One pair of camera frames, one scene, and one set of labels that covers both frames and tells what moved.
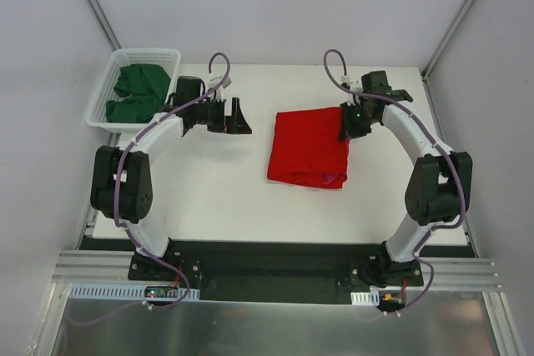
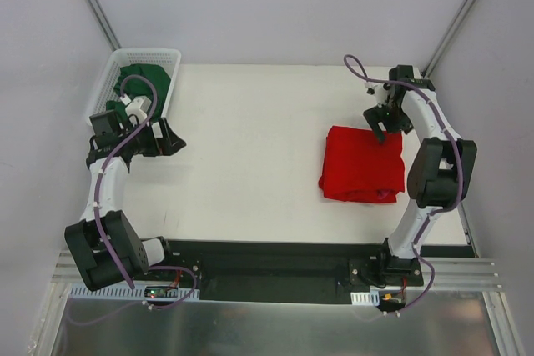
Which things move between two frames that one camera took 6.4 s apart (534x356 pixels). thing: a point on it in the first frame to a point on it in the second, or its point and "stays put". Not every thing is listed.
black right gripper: [352, 121] to [385, 117]
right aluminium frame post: [460, 15] stays put
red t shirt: [305, 148] to [356, 167]
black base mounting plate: [267, 271] stays put
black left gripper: [227, 115] to [161, 137]
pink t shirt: [328, 178] to [383, 193]
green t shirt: [145, 87] stays put
